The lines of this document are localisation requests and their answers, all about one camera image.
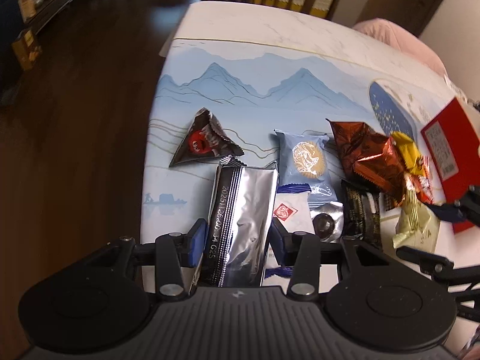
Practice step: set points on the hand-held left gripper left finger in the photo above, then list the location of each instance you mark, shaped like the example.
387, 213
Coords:
198, 240

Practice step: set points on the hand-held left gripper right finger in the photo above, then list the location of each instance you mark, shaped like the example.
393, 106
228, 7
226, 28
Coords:
279, 237

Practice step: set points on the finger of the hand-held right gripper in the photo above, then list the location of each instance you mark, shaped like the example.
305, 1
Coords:
423, 258
447, 212

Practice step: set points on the white blue-striped snack packet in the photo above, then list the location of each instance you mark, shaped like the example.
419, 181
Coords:
290, 210

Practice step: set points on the pale green snack packet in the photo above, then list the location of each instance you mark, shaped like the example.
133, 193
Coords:
416, 228

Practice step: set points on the red noodle snack packet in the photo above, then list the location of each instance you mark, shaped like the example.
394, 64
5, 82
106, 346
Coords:
423, 188

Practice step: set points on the long silver foil snack packet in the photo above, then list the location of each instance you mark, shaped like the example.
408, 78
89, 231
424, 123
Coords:
243, 213

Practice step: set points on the red cardboard box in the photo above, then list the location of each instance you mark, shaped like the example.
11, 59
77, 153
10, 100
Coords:
450, 146

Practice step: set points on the small yellow candy packet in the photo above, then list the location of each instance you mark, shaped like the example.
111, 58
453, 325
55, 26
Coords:
408, 152

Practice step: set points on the black patterned snack packet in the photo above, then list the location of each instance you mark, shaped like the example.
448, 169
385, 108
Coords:
360, 213

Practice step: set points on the light blue pastry packet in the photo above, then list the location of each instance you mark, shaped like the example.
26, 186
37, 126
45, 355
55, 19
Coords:
305, 157

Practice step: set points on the copper foil snack packet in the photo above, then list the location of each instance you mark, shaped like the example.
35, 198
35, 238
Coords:
369, 157

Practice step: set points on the dark triangular chocolate packet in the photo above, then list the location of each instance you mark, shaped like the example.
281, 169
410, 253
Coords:
198, 144

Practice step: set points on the mountain print table cover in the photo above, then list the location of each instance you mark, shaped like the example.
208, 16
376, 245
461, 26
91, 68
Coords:
262, 75

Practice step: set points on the pink padded coat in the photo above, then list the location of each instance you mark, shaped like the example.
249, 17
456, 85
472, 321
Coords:
405, 41

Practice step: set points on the yellow box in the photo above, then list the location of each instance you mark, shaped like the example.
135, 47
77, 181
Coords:
26, 48

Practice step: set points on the yellow tin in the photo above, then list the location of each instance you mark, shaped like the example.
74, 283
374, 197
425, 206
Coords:
26, 3

